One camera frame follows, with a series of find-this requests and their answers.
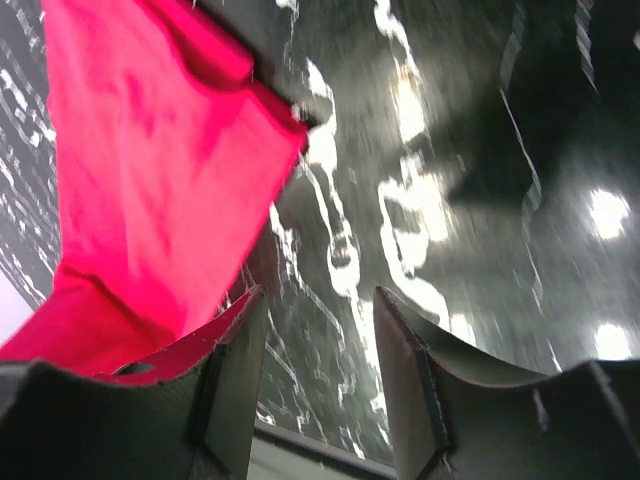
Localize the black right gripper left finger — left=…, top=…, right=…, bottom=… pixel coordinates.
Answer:
left=1, top=287, right=268, bottom=479

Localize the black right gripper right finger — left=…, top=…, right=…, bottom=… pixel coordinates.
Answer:
left=373, top=287, right=639, bottom=479

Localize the pink red t-shirt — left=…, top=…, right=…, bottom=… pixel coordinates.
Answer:
left=1, top=1, right=308, bottom=376

